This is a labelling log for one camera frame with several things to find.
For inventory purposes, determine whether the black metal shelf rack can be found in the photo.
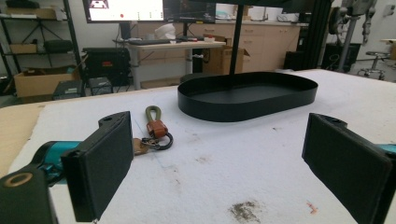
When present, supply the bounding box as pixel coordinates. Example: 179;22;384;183
0;0;86;96

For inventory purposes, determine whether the olive rope keychain brown leather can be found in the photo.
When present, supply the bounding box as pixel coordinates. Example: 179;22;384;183
133;105;175;156

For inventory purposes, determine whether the black oval metal tray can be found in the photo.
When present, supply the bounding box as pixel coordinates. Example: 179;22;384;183
177;71;319;123

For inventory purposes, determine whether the black vertical stand pole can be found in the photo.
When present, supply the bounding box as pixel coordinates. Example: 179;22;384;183
229;4;245;76

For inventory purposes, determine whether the small dark equipment box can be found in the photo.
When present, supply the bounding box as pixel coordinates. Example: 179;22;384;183
88;76;114;96

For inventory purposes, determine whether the dark computer monitor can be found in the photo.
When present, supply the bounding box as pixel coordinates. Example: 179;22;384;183
163;0;217;24

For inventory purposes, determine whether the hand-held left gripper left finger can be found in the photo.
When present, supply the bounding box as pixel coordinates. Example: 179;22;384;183
31;110;134;223

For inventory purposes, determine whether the metal stool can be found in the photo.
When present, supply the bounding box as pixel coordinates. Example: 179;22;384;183
357;50;390;81

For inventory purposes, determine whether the black frame column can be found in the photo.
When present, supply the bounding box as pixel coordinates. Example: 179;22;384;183
302;0;332;70

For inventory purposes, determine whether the black keyboard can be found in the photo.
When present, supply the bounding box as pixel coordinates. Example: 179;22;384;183
126;38;173;47

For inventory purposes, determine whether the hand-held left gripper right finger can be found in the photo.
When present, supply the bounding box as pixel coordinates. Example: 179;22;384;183
301;112;396;224

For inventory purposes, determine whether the grey robot on stand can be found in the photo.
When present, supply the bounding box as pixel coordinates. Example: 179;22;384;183
328;0;378;73

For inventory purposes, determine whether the white height-adjustable desk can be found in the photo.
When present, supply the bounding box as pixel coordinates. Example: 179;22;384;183
125;40;227;91

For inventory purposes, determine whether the black equipment case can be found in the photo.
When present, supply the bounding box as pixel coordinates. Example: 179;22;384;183
81;47;132;87

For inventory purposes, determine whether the large open cardboard box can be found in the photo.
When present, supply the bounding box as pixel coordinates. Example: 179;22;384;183
13;67;82;99

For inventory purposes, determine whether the dark flat equipment box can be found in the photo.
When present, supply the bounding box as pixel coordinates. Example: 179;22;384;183
51;79;84;101

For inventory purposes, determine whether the bright computer monitor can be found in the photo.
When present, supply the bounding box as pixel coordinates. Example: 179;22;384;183
81;0;165;24

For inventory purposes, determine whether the cardboard box with flaps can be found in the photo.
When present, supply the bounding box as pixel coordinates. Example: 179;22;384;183
202;45;251;76

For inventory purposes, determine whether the light wooden cabinet row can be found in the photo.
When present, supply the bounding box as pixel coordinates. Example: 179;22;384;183
132;20;302;75

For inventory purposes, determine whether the white rounded object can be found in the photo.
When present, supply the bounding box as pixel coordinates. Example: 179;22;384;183
154;22;177;41

